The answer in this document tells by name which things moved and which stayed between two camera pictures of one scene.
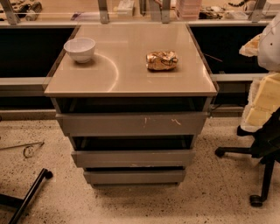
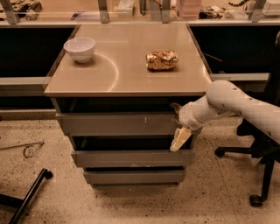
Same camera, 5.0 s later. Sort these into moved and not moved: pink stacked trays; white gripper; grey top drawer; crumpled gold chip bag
Moved: white gripper
Not moved: grey top drawer; pink stacked trays; crumpled gold chip bag
